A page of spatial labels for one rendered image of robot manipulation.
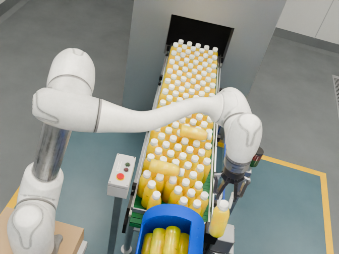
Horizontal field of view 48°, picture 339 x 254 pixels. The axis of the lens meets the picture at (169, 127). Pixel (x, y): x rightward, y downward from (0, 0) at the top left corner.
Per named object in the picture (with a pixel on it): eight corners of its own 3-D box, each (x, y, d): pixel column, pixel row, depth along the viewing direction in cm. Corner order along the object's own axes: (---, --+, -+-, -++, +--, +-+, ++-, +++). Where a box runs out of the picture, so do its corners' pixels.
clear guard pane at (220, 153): (202, 249, 239) (222, 204, 206) (208, 157, 296) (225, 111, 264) (203, 249, 239) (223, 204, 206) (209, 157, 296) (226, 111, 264)
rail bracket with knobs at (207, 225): (196, 243, 192) (201, 232, 185) (198, 230, 197) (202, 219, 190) (216, 247, 192) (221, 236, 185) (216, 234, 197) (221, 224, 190)
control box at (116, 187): (106, 195, 191) (107, 182, 184) (115, 165, 205) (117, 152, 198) (126, 199, 191) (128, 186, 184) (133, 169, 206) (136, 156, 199)
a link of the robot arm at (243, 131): (259, 165, 125) (249, 136, 134) (271, 131, 114) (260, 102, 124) (226, 165, 124) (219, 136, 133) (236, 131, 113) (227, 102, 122)
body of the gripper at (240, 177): (223, 171, 129) (218, 188, 136) (248, 175, 129) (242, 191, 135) (224, 154, 135) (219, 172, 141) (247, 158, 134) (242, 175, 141)
